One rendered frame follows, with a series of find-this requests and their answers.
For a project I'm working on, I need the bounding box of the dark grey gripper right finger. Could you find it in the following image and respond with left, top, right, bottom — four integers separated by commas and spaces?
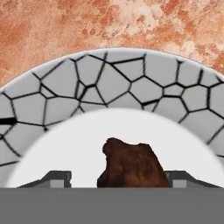
164, 170, 223, 189

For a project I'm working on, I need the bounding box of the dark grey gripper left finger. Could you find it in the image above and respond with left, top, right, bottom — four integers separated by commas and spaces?
17, 170, 73, 189

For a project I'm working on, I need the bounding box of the brown piece of meat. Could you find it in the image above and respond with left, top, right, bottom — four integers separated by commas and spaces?
96, 136, 172, 189

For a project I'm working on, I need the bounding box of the white plate with black cracks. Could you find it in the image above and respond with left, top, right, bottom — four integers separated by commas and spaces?
0, 47, 224, 189

